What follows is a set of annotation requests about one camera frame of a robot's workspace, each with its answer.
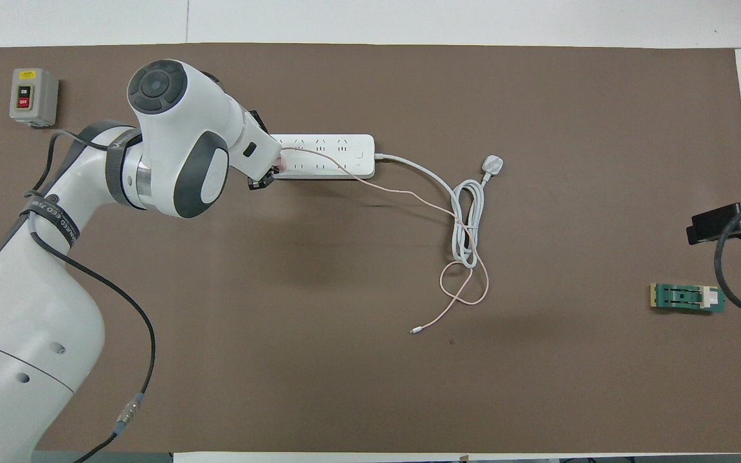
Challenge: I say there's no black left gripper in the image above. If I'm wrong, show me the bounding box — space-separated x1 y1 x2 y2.
248 111 279 192

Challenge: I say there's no pink charging cable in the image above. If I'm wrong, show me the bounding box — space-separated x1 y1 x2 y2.
279 147 490 335

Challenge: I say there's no white power strip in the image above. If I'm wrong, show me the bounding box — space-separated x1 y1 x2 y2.
268 134 376 181

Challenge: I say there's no brown table mat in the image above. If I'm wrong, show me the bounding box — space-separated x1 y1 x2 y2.
0 42 741 454

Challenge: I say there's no green knife switch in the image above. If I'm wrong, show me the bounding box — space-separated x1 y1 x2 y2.
650 283 727 316

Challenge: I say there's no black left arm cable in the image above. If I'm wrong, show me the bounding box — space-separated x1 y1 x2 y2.
22 129 156 463

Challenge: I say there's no white power strip cord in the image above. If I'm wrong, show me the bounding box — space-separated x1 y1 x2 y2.
374 153 506 269

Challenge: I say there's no grey on-off switch box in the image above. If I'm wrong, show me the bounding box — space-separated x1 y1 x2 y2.
9 68 60 128

